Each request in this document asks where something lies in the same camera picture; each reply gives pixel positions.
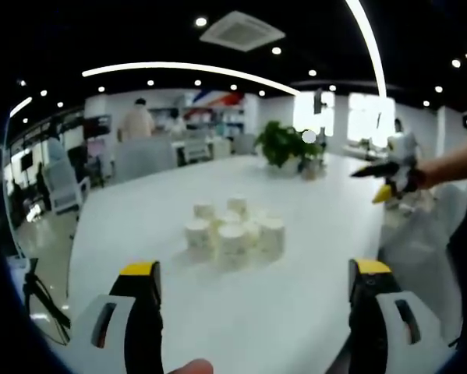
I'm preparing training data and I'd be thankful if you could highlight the black monitor screen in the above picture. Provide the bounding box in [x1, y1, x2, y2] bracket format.
[16, 150, 35, 172]

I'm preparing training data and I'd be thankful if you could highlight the small beige cup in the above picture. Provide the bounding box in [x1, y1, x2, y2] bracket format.
[301, 155, 324, 181]

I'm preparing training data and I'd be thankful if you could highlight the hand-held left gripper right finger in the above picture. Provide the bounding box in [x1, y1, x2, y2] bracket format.
[348, 257, 452, 374]

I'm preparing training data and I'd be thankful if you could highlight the long curved ceiling light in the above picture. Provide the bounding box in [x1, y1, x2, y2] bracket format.
[81, 61, 301, 97]
[344, 0, 388, 98]

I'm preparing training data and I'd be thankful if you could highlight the ceiling air conditioner vent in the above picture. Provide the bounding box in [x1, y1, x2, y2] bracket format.
[199, 10, 287, 53]

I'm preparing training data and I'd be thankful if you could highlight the black tripod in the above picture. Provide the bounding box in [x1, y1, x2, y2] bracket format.
[21, 256, 73, 348]

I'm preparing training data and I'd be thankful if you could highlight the white table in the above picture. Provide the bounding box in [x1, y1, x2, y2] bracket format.
[67, 150, 388, 374]

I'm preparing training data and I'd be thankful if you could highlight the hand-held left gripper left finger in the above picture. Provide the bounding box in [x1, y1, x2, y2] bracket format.
[67, 260, 165, 374]

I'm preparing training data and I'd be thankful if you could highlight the green potted plant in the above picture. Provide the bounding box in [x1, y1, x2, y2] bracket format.
[254, 120, 324, 177]

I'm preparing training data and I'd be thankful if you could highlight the person's left hand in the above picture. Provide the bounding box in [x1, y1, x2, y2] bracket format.
[168, 358, 215, 374]

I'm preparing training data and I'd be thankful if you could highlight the white office chair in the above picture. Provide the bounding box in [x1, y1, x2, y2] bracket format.
[44, 154, 92, 216]

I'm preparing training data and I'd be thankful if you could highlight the cluster of white paper cups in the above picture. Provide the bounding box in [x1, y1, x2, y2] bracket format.
[184, 196, 287, 270]

